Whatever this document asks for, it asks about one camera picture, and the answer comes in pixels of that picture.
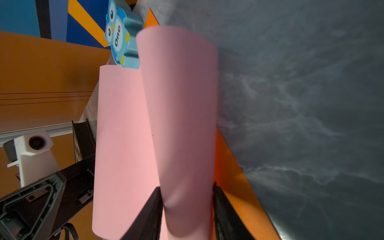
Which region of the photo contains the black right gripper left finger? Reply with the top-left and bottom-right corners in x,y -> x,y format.
121,187 -> 164,240

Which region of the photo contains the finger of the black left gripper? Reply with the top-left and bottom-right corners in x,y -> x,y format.
1,172 -> 67,240

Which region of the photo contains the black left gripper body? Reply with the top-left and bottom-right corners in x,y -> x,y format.
50,156 -> 95,240

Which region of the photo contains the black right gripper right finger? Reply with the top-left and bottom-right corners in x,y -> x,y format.
213,182 -> 255,240

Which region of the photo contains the orange curved paper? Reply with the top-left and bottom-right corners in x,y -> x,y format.
144,10 -> 279,240

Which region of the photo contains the pink paper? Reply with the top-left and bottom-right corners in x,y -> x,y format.
92,65 -> 160,240

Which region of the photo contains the pink paper underneath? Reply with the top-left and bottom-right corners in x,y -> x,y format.
137,26 -> 219,240

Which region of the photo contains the black grey chessboard case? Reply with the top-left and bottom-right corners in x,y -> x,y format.
72,119 -> 96,163

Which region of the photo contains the small blue toy box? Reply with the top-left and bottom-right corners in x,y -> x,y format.
105,0 -> 144,69

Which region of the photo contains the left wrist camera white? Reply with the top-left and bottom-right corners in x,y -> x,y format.
3,131 -> 60,188

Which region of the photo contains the left aluminium corner post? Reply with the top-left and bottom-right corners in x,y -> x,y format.
0,121 -> 80,147

